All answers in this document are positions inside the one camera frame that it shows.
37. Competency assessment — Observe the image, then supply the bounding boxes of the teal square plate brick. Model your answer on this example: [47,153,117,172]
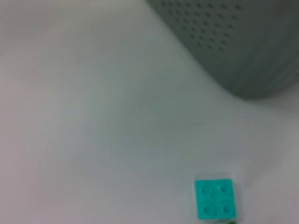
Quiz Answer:
[194,178,237,221]

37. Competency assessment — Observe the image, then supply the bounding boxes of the grey perforated storage basket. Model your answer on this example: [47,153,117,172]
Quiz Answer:
[146,0,299,100]

